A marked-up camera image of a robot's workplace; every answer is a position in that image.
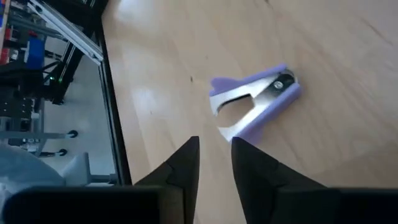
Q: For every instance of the person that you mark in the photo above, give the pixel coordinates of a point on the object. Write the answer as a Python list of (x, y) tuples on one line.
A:
[(25, 171)]

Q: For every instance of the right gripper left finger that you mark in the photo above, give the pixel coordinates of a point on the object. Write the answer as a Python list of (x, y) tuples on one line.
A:
[(182, 186)]

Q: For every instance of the purple staple remover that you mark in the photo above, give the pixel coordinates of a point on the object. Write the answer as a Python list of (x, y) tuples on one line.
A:
[(280, 102)]

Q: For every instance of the silver aluminium bar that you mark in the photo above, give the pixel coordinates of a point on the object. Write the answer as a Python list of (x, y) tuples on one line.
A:
[(71, 34)]

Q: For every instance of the black table frame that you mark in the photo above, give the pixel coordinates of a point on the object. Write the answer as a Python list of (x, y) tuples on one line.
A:
[(116, 130)]

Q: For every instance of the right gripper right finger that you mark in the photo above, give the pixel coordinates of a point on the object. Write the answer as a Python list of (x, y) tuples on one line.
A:
[(258, 186)]

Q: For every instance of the grey wheeled cart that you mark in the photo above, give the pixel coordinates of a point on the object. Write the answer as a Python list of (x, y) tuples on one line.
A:
[(34, 136)]

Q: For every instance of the blue box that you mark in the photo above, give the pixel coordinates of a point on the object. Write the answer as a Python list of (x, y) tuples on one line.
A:
[(35, 53)]

